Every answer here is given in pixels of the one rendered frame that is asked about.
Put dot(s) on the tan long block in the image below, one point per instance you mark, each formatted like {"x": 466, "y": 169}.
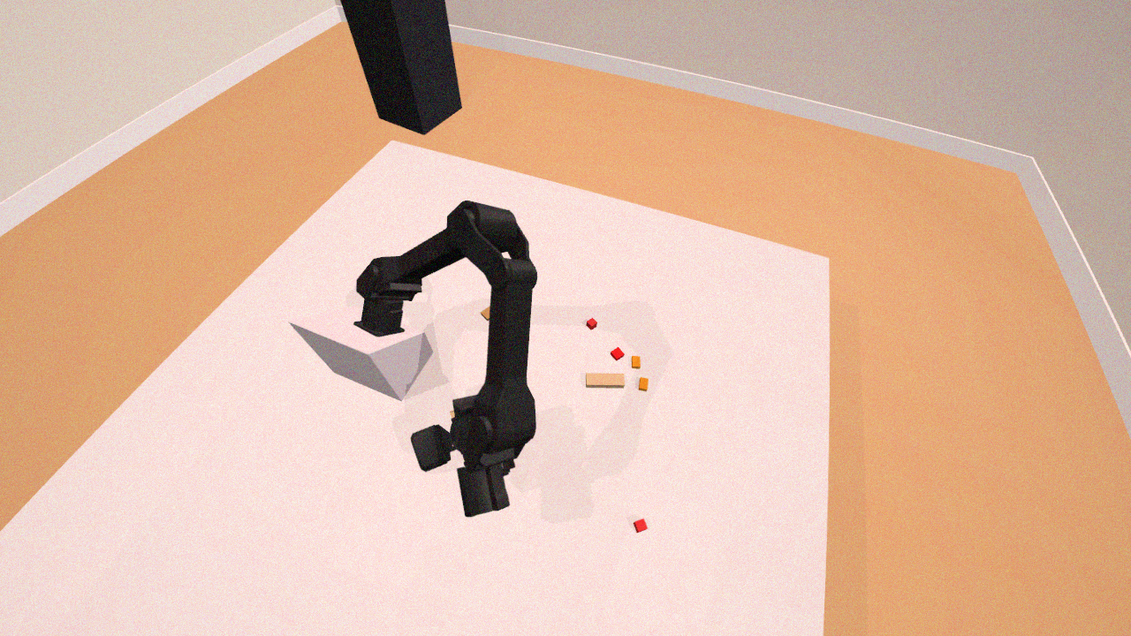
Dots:
{"x": 605, "y": 381}

